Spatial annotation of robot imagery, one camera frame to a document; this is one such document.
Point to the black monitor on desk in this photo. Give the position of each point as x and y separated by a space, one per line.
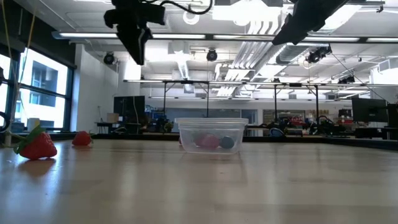
129 107

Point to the red strawberry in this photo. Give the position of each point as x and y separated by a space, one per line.
210 141
81 138

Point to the bright ceiling light panel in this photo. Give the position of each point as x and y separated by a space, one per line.
245 12

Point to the black ceiling spotlight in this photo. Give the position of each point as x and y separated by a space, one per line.
211 55
109 58

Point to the small grey post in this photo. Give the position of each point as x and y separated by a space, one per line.
7 140

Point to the black metal gantry stand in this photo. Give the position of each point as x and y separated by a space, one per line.
186 82

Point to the black ceiling camera cluster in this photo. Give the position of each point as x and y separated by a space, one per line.
317 54

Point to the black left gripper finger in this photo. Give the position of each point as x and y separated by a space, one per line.
144 18
124 21

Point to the brown cardboard box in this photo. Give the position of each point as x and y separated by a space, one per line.
112 117

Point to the silver ceiling ducts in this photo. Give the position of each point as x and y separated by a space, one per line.
248 53

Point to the wide black monitor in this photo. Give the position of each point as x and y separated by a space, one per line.
369 110

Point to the large strawberry with green leaves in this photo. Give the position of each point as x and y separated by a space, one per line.
37 147

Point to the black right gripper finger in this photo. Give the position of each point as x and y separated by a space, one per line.
287 37
298 25

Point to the dark blue rimmed object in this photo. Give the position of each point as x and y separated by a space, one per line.
276 132

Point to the large dark framed window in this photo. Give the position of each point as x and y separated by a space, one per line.
43 77

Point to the white cylinder container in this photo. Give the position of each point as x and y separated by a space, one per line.
32 124

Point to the dark blueberry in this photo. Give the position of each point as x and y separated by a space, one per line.
227 142

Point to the black monitor edge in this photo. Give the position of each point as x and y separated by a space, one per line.
393 115

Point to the clear plastic tupperware container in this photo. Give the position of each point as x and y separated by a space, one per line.
211 124

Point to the black aluminium table frame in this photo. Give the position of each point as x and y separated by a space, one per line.
342 142

